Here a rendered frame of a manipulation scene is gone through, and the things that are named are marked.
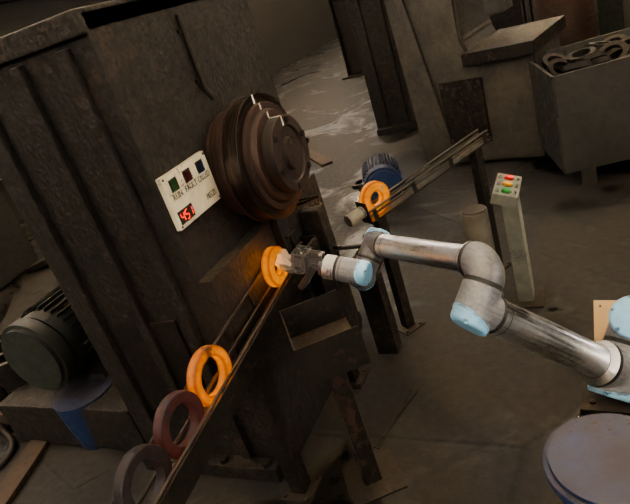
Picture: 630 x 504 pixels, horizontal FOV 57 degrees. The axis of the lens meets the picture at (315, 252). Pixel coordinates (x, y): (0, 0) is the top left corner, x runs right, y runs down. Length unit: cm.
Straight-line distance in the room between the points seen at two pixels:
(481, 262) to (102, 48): 124
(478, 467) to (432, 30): 332
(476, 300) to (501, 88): 305
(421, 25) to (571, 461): 366
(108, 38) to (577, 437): 168
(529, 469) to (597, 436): 56
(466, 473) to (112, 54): 177
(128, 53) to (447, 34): 310
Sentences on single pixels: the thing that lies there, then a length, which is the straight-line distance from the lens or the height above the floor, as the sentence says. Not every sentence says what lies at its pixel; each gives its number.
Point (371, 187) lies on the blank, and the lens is 262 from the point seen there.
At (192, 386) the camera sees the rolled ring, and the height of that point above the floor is 71.
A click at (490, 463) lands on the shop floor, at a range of 223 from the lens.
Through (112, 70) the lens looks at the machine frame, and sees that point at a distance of 186.
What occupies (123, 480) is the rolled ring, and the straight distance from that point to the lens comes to 159.
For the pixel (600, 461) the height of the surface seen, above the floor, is 43.
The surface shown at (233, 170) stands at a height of 115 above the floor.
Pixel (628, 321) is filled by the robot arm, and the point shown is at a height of 40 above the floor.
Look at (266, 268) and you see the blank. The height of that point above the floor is 78.
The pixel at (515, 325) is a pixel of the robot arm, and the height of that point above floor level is 60.
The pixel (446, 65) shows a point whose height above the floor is 81.
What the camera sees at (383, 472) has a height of 1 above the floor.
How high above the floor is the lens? 162
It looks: 23 degrees down
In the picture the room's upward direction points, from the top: 19 degrees counter-clockwise
